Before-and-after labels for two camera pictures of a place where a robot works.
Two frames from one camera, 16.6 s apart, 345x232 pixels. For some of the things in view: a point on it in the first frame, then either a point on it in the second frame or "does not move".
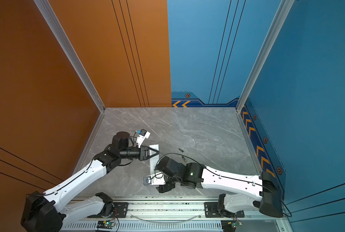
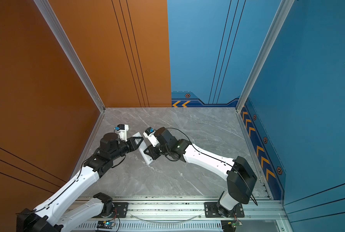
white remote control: x=154 y=159 to x=137 y=135
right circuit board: x=229 y=225 does not move
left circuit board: x=105 y=224 does not move
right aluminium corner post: x=284 y=8 does not move
